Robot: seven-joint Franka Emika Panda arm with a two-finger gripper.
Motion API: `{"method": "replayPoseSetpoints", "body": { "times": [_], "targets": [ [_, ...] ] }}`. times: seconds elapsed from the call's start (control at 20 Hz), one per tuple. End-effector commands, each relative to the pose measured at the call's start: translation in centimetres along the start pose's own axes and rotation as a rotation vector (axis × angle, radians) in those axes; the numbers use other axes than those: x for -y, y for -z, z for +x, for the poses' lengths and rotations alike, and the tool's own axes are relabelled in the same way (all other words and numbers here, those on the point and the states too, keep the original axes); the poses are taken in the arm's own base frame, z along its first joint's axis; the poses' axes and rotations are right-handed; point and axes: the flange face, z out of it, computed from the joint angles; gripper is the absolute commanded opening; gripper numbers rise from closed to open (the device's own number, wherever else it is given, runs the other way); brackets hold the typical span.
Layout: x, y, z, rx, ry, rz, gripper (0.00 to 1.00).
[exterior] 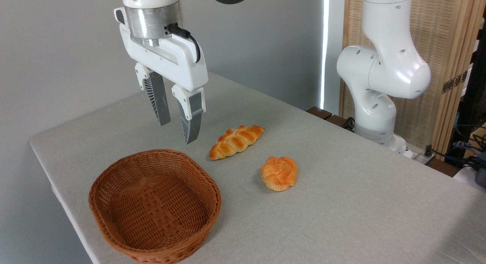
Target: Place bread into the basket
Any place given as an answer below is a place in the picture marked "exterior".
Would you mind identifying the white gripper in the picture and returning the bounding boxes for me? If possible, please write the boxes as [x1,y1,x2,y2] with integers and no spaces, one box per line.
[120,25,209,145]

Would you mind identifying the long braided bread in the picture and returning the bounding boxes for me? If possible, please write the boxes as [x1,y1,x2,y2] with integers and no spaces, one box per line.
[209,125,265,160]

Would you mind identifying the brown wicker basket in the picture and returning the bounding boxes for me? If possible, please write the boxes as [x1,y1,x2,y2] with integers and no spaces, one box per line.
[88,149,222,264]

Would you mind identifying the round knotted bread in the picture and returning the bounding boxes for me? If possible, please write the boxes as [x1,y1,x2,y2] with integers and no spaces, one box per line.
[260,156,298,191]

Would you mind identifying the dark wooden block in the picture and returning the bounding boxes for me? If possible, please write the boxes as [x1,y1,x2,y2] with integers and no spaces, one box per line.
[306,106,333,120]
[327,114,354,130]

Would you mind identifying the vertical white light strip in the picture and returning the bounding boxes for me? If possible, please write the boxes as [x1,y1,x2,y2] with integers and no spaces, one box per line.
[320,0,330,109]

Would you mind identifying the grey tablecloth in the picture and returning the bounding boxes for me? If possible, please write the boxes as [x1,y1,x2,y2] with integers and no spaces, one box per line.
[30,70,486,264]

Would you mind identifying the bamboo folding screen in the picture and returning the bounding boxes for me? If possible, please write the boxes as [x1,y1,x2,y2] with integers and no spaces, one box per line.
[339,0,486,158]

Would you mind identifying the brass screen hinge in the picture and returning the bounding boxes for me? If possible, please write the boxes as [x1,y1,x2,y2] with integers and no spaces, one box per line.
[442,71,468,94]

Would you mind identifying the black vertical stand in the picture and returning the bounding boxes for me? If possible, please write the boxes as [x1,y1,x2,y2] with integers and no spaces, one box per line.
[448,9,486,166]

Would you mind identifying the grey box device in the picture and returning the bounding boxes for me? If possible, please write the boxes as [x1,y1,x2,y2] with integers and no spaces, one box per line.
[475,152,486,188]

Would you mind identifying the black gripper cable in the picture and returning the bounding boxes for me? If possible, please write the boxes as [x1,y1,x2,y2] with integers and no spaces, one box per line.
[167,24,201,63]

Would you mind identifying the tangled black cables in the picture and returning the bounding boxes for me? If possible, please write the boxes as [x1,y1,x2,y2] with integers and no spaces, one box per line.
[424,123,486,170]

